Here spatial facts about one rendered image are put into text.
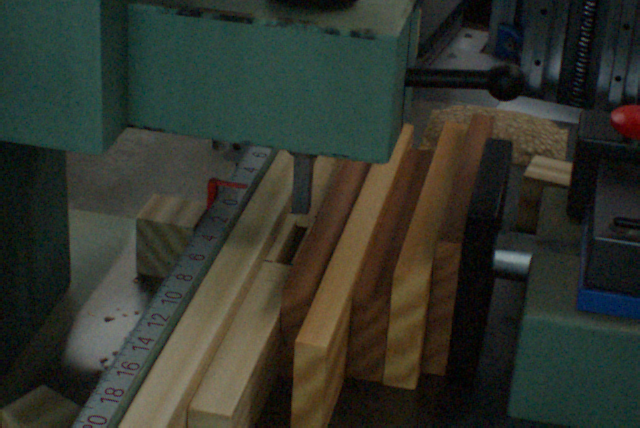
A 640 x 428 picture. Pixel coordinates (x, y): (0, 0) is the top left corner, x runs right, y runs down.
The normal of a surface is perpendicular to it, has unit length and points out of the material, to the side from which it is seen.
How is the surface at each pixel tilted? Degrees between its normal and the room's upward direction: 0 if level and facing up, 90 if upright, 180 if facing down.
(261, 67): 90
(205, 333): 0
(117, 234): 0
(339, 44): 90
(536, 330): 90
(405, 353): 90
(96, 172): 0
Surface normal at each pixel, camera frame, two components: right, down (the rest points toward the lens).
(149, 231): -0.24, 0.44
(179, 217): 0.05, -0.89
